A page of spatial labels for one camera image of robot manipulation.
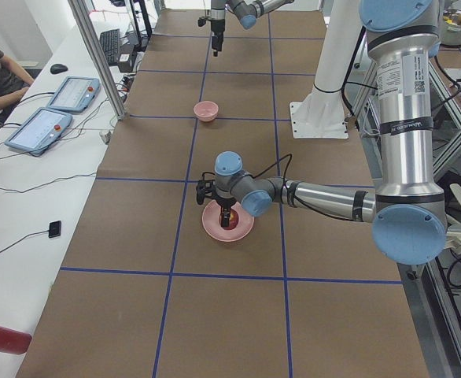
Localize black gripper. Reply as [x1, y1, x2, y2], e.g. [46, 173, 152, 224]
[210, 19, 225, 57]
[215, 195, 236, 227]

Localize red apple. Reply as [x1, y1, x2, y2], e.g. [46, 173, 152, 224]
[219, 209, 239, 231]

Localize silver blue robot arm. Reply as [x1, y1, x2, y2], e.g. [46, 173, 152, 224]
[211, 1, 447, 265]
[197, 0, 294, 57]

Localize pink plate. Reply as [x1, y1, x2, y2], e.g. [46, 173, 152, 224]
[201, 200, 255, 243]

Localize pink bowl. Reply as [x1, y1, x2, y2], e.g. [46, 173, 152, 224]
[193, 101, 219, 122]

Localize black keyboard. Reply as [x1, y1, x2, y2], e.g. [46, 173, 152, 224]
[99, 28, 120, 66]

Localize upper blue teach pendant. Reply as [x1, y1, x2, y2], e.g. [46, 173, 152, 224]
[47, 76, 101, 114]

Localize blue teach pendant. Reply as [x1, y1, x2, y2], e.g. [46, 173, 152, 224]
[4, 108, 73, 156]
[47, 76, 101, 114]

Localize black computer mouse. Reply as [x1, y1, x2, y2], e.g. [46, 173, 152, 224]
[50, 64, 68, 75]

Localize small black square device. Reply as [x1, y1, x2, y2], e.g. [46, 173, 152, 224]
[48, 220, 62, 239]

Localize lower blue teach pendant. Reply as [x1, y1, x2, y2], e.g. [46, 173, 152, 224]
[4, 108, 73, 156]

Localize steel pot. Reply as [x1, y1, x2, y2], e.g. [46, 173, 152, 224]
[440, 9, 461, 46]

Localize red bottle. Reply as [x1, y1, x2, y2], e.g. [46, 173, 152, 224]
[0, 326, 32, 355]

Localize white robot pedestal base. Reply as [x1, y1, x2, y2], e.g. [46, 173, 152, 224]
[290, 0, 364, 139]

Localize aluminium frame post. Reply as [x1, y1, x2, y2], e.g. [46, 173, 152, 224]
[68, 0, 126, 120]

